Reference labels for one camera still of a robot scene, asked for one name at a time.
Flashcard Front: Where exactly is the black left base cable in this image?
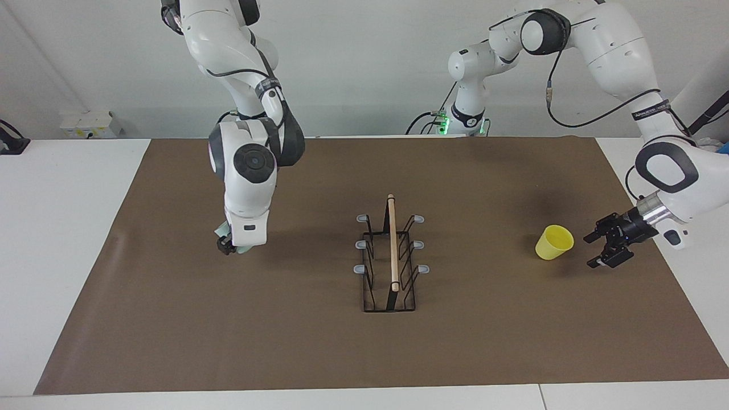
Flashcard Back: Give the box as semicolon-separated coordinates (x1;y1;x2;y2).
405;81;460;136

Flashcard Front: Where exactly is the yellow plastic cup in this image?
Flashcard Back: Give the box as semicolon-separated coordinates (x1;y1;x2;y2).
535;224;575;261

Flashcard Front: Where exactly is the pale green plastic cup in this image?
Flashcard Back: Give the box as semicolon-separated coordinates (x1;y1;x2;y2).
214;222;255;255

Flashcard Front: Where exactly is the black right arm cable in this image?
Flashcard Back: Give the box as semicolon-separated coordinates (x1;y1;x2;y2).
205;28;285;133

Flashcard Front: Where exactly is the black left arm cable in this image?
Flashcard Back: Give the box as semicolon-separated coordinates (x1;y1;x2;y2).
545;11;662;129

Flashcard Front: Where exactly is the brown table mat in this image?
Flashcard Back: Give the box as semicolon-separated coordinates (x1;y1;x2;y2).
33;136;729;396

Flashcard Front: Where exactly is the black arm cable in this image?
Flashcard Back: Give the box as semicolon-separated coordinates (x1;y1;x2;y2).
545;11;662;129
205;28;285;133

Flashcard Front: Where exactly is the black table clamp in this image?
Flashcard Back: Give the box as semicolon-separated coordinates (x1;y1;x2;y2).
0;119;31;155

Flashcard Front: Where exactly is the black stand pole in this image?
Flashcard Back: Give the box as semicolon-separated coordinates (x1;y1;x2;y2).
686;90;729;137

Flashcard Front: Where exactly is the black wire cup rack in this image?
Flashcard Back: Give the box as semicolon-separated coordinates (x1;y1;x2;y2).
354;194;431;313

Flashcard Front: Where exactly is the white power strip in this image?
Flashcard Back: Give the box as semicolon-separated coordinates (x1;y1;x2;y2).
60;110;124;139

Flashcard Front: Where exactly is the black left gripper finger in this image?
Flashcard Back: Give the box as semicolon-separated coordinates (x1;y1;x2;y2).
582;213;621;245
587;241;633;270

